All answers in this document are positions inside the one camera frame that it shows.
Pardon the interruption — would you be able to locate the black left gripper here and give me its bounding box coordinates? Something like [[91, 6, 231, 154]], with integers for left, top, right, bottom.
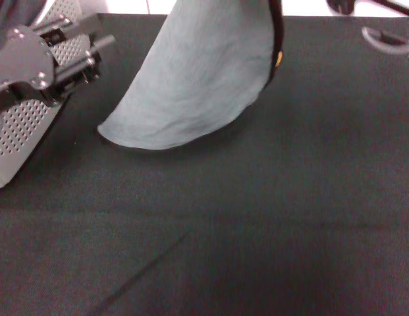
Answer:
[[0, 14, 117, 110]]

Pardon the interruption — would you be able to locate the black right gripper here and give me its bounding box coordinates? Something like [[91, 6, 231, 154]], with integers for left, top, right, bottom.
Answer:
[[325, 0, 409, 18]]

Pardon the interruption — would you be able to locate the grey and yellow towel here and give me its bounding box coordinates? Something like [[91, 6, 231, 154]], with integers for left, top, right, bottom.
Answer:
[[96, 0, 286, 155]]

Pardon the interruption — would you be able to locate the grey perforated storage box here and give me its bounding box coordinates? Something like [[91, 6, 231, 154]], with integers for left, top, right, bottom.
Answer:
[[0, 0, 93, 192]]

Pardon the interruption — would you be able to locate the dark grey cloth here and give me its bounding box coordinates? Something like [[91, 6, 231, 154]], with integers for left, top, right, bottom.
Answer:
[[0, 0, 47, 53]]

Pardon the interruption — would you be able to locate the grey right gripper cable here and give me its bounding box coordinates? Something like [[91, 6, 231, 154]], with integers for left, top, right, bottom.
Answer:
[[360, 25, 409, 64]]

